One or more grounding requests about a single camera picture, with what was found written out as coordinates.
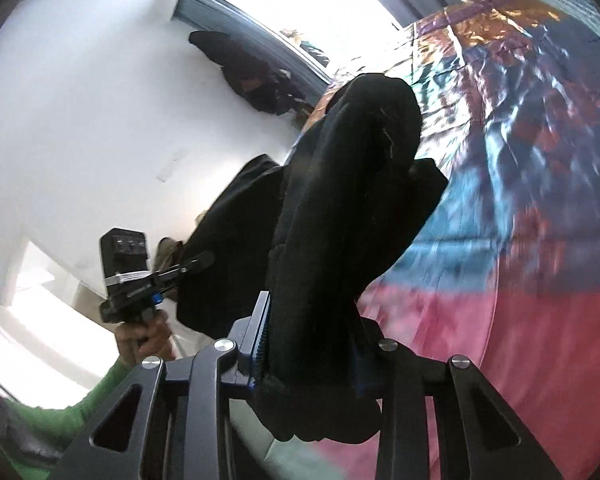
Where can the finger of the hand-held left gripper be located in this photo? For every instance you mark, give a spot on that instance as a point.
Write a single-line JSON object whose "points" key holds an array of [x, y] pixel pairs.
{"points": [[190, 262]]}

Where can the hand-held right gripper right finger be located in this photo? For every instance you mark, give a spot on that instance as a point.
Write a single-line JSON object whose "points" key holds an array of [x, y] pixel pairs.
{"points": [[370, 375]]}

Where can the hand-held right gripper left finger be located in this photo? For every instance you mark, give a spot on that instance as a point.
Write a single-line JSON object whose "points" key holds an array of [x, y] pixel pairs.
{"points": [[257, 350]]}

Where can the black pants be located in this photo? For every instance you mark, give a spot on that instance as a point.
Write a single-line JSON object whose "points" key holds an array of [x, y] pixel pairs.
{"points": [[330, 210]]}

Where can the person's left forearm green sleeve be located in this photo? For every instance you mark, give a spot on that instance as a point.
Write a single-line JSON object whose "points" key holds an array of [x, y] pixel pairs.
{"points": [[60, 420]]}

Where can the person's left hand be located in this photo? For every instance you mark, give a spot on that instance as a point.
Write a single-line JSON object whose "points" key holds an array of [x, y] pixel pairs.
{"points": [[155, 337]]}

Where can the olive cloth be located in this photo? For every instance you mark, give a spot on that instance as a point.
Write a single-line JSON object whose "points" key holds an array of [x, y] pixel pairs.
{"points": [[166, 252]]}

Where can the dark hanging clothes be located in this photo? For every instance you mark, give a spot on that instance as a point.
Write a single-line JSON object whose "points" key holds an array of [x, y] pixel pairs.
{"points": [[245, 75]]}

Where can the dark cloth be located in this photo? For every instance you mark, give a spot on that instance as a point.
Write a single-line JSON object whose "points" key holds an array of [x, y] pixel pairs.
{"points": [[15, 430]]}

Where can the colourful printed blanket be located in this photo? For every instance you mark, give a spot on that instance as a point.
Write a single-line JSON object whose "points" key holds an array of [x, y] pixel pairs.
{"points": [[530, 210]]}

